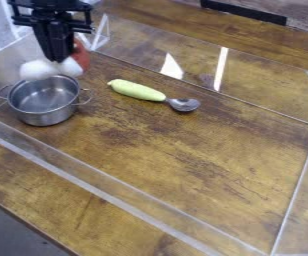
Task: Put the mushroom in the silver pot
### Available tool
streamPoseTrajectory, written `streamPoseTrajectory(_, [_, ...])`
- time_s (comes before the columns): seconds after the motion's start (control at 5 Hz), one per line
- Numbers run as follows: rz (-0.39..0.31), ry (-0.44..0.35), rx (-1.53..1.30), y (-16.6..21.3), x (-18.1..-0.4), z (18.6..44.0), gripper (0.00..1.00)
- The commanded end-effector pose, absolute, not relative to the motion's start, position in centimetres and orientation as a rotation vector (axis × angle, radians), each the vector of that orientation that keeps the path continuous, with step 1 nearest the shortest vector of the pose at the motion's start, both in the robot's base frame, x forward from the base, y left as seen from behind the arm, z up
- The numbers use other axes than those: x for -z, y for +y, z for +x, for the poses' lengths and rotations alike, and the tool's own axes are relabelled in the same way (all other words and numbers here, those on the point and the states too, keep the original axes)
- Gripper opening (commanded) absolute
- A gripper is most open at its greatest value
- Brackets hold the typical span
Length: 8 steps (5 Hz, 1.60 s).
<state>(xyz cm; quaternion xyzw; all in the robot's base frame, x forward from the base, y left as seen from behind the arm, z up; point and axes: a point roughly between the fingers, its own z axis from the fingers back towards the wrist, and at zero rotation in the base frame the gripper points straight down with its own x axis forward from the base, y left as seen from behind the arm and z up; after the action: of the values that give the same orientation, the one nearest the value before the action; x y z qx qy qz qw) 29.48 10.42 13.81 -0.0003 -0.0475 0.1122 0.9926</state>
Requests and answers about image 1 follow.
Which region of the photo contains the black bar in background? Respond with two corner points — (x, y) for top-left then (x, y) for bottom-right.
(199, 0), (288, 26)

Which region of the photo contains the red and white plush mushroom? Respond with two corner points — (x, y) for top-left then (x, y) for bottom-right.
(19, 39), (90, 81)

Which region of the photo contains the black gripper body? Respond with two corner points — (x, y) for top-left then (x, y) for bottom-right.
(7, 0), (94, 33)

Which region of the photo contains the clear acrylic enclosure wall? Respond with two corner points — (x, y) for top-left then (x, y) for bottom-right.
(0, 0), (308, 256)

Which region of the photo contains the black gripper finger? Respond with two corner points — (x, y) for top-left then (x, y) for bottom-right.
(32, 23), (54, 61)
(48, 21), (74, 63)

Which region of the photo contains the silver metal pot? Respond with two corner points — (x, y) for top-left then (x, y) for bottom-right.
(0, 75), (93, 127)

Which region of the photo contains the spoon with green handle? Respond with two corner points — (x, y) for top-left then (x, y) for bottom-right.
(107, 79), (201, 112)

